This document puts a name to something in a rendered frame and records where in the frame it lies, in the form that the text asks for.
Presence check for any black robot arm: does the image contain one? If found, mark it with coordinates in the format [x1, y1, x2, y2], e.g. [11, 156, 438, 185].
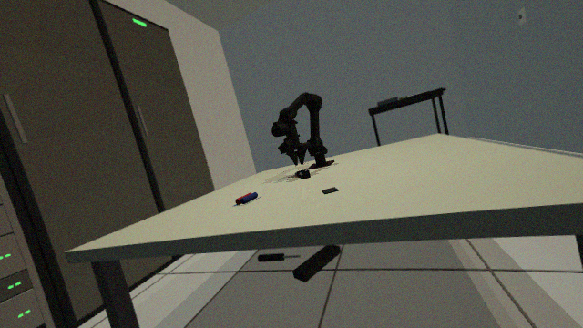
[271, 93, 328, 168]

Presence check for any black-handled screwdriver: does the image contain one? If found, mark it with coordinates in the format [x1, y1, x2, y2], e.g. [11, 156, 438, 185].
[258, 254, 301, 262]

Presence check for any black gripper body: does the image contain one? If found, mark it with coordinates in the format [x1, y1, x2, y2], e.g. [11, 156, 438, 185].
[282, 133, 312, 154]

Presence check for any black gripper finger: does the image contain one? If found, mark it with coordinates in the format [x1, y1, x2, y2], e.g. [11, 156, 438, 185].
[286, 151, 298, 166]
[295, 149, 307, 165]

